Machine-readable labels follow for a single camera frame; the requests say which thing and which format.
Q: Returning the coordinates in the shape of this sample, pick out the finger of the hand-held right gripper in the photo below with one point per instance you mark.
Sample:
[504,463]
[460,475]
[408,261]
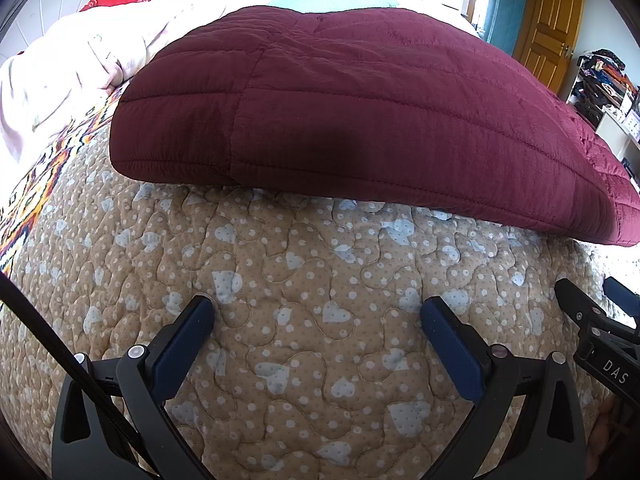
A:
[625,300]
[582,310]

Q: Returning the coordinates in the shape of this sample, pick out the white storage rack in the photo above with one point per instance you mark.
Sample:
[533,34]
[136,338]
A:
[587,100]

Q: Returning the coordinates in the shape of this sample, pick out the white headboard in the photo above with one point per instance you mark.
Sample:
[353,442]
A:
[55,0]

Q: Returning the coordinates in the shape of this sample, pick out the maroon puffer jacket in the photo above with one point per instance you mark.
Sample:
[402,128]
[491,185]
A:
[350,110]

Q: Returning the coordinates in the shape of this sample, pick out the red cloth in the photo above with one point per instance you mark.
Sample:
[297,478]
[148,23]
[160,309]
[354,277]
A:
[115,1]

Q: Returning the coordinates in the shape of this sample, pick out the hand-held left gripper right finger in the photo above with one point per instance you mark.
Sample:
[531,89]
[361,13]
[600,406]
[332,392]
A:
[452,347]

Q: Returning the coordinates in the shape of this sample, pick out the person's right hand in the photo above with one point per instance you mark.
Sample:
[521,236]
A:
[600,440]

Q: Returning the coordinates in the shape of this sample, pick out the pile of colourful clothes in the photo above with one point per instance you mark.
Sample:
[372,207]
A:
[607,65]

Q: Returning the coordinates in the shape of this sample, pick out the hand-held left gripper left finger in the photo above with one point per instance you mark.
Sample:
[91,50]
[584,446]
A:
[182,347]

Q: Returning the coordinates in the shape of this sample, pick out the pink floral comforter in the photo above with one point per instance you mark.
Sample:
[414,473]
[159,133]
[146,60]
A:
[60,70]

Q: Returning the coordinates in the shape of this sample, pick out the wooden door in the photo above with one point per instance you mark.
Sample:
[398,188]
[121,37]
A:
[550,25]

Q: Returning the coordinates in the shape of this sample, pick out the patterned quilted bedspread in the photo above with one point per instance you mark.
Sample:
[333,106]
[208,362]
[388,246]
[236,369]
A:
[300,260]

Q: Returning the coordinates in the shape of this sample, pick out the white television cabinet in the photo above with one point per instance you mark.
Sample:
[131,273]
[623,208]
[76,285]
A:
[612,132]

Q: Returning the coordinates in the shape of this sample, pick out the teal glass door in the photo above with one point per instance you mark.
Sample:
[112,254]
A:
[510,0]

